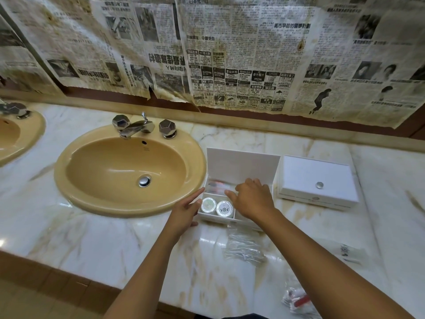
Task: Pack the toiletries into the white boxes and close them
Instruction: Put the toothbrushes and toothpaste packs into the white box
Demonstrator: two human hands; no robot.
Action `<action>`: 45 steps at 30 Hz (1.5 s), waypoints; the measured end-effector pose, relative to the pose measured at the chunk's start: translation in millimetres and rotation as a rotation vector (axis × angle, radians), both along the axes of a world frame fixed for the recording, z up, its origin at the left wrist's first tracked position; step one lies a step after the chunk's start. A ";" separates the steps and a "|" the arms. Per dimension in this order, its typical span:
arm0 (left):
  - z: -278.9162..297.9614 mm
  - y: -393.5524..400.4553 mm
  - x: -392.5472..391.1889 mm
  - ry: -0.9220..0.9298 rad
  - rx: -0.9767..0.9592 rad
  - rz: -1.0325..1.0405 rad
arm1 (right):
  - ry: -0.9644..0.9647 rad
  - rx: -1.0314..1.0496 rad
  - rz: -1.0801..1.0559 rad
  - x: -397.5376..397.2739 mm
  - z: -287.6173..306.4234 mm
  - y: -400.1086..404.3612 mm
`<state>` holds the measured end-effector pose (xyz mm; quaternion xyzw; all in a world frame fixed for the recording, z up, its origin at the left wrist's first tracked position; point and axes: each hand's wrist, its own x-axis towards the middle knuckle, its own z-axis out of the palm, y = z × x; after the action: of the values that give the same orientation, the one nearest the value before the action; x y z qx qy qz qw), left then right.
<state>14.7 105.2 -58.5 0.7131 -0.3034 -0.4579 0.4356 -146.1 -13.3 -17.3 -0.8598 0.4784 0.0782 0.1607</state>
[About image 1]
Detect person's left hand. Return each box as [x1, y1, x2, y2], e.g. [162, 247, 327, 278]
[166, 187, 206, 241]

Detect person's right hand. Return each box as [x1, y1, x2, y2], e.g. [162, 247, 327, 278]
[225, 178, 275, 224]

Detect small round white jar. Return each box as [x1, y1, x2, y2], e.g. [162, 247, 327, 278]
[216, 200, 234, 218]

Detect pile of toothbrush kits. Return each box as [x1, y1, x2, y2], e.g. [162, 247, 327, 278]
[206, 177, 266, 196]

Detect white box with round knob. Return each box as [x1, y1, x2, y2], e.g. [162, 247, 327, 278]
[197, 148, 281, 231]
[276, 155, 360, 210]

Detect small clear packets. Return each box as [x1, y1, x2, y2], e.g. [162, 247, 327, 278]
[221, 228, 268, 267]

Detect red item packet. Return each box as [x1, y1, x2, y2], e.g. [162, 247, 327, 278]
[281, 285, 315, 319]

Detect person's right forearm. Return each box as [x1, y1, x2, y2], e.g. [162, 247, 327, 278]
[262, 212, 416, 319]

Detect person's left forearm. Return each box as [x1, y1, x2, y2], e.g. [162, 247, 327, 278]
[103, 226, 186, 319]

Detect person's dark clothing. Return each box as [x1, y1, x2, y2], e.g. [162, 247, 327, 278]
[194, 312, 270, 319]

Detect beige oval sink basin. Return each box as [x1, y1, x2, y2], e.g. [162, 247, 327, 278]
[0, 109, 46, 167]
[54, 124, 208, 218]

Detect chrome faceted faucet knob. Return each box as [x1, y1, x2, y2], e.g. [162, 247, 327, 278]
[158, 119, 178, 139]
[112, 114, 131, 132]
[0, 98, 31, 120]

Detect chrome faucet spout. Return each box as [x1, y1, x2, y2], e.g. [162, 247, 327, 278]
[119, 112, 156, 140]

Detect yellowed newspaper sheet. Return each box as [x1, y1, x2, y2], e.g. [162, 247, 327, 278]
[290, 0, 425, 129]
[0, 16, 64, 96]
[0, 0, 192, 103]
[174, 0, 314, 113]

